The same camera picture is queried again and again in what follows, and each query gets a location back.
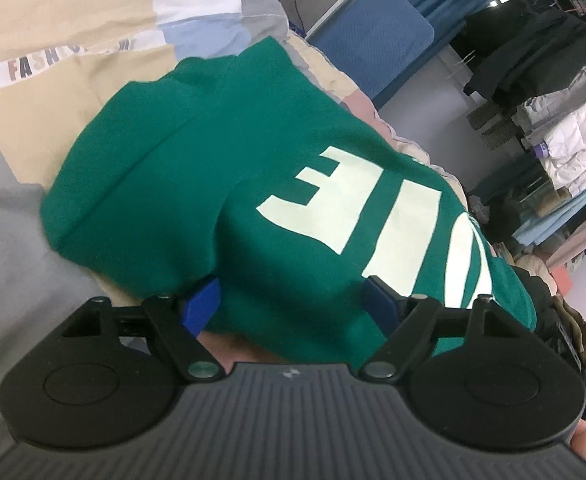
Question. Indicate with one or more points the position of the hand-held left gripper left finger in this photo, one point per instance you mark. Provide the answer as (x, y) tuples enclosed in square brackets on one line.
[(200, 305)]

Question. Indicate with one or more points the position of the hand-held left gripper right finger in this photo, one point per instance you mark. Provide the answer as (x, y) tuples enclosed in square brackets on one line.
[(378, 305)]

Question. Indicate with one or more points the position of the green printed sweatshirt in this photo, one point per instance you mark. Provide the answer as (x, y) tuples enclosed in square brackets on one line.
[(173, 160)]

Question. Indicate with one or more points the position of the cream clothes pile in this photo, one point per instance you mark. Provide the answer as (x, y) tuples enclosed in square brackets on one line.
[(533, 265)]

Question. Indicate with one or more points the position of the dark teal hanging garment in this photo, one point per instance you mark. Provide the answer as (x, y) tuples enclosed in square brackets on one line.
[(503, 220)]

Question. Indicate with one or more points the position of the dark fur-trimmed coat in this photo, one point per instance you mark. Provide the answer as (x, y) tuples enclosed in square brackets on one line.
[(543, 300)]

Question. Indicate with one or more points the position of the pink box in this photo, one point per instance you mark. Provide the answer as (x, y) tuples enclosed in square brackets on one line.
[(563, 280)]

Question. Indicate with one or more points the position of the patchwork fleece blanket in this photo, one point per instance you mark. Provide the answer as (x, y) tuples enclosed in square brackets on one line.
[(13, 260)]

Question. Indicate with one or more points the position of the light blue hanging garment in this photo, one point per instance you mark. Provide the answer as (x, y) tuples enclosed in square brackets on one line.
[(563, 220)]

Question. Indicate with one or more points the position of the striped hanging garment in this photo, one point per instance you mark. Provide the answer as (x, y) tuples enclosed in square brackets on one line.
[(493, 127)]

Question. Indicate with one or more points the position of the black hanging garment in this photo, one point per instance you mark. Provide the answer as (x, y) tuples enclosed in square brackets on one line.
[(533, 50)]

